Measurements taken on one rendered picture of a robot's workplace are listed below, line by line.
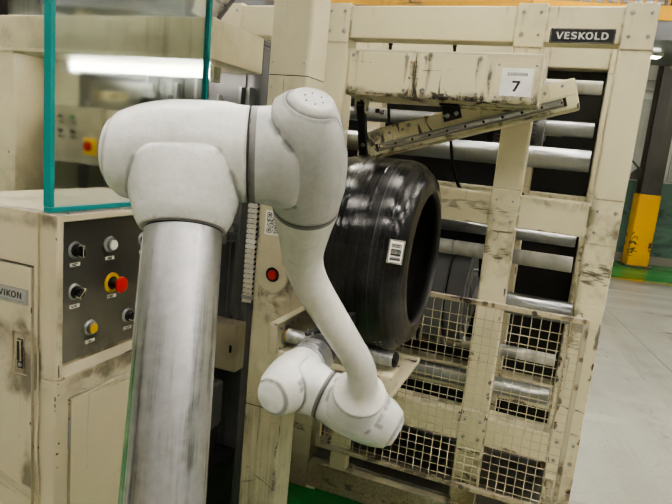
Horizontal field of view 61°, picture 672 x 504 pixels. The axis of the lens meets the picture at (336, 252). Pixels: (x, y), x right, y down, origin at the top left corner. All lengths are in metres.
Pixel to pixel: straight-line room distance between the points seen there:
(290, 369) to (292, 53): 0.96
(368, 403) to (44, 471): 0.80
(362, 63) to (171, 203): 1.30
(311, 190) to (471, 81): 1.14
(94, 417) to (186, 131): 0.96
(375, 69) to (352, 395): 1.15
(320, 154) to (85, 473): 1.10
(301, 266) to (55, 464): 0.85
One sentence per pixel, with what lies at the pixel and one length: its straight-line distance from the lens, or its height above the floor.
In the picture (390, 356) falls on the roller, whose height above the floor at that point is 0.91.
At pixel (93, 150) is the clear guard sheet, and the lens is 1.43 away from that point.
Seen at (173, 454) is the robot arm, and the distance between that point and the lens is 0.71.
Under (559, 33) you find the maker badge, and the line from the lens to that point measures 2.16.
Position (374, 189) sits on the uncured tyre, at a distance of 1.50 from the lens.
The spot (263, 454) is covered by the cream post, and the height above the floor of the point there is 0.46.
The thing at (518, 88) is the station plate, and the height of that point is 1.68.
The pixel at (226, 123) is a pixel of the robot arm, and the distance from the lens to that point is 0.75.
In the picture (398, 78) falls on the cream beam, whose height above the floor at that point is 1.69.
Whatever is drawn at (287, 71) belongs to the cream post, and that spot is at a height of 1.67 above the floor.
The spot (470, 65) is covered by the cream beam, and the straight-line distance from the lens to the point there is 1.85.
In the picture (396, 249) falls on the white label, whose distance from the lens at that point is 1.44.
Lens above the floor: 1.46
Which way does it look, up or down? 10 degrees down
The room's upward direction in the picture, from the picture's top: 6 degrees clockwise
